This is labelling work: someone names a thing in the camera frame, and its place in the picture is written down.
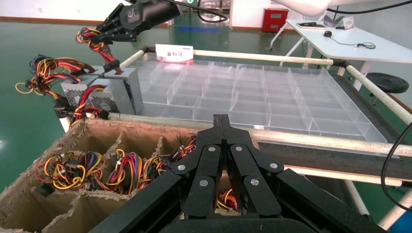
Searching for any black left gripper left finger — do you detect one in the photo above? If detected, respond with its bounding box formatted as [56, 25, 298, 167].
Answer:
[88, 114, 225, 233]

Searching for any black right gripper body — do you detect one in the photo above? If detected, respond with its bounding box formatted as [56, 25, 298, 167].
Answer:
[118, 1, 153, 33]

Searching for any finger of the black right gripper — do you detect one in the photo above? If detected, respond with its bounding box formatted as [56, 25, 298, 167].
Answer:
[96, 9, 125, 35]
[91, 30, 138, 43]

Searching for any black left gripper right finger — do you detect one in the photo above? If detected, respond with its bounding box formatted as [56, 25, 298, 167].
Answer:
[224, 114, 389, 233]

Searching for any white sign with red strip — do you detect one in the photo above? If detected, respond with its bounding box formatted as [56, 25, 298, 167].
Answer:
[155, 44, 194, 64]

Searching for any clear acrylic divider tray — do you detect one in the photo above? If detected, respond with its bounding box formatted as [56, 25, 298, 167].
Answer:
[137, 59, 389, 144]

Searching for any red metal cabinet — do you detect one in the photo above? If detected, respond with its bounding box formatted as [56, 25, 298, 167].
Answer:
[261, 8, 290, 33]

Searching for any blue object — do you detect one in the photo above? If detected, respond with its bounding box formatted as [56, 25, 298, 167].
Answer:
[388, 210, 412, 233]

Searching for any white office table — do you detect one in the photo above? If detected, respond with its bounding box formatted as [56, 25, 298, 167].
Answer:
[270, 19, 412, 92]

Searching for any black round stool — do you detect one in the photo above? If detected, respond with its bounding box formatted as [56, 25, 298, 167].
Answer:
[366, 72, 410, 107]

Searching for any brown cardboard divider box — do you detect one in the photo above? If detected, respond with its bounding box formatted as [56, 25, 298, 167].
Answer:
[0, 119, 258, 233]

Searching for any black flat tablet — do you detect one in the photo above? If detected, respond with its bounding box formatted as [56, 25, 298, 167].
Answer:
[296, 21, 326, 30]

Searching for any white desk card stand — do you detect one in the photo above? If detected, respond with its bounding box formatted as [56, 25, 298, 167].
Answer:
[341, 16, 355, 31]

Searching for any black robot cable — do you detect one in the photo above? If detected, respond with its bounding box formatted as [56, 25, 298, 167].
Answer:
[326, 0, 412, 15]
[380, 121, 412, 213]
[195, 0, 230, 24]

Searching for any black wired computer mouse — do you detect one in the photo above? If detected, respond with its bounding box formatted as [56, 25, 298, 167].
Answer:
[324, 31, 377, 50]

